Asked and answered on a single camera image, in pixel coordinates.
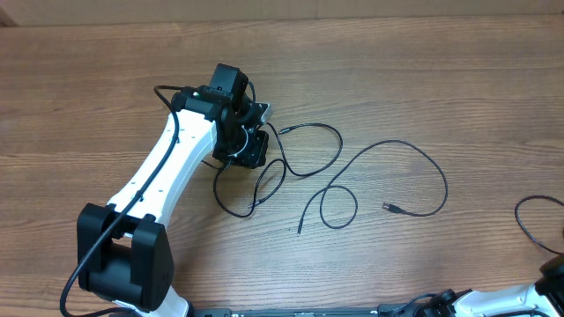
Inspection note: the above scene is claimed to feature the black usb cable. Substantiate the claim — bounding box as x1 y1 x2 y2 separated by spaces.
296 139 449 238

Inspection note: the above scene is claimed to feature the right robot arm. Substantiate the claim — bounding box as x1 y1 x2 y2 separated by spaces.
413 254 563 317

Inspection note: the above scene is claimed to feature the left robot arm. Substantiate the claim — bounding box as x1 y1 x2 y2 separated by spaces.
60 63 272 316

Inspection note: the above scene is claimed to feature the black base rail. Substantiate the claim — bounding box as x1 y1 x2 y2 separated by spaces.
188 302 423 317

